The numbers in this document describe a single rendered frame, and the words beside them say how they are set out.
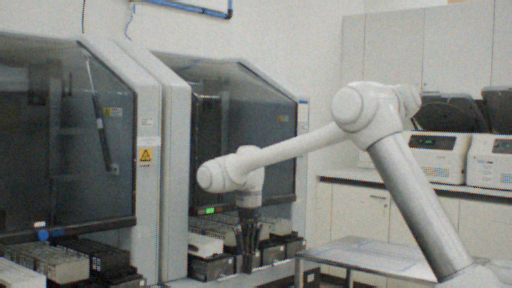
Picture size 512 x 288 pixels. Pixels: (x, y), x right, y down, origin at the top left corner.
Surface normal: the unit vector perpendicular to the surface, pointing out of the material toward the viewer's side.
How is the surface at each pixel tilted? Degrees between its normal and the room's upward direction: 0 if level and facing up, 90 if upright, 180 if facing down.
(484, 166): 90
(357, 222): 90
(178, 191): 90
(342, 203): 90
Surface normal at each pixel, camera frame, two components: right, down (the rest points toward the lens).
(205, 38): 0.74, 0.06
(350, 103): -0.66, -0.07
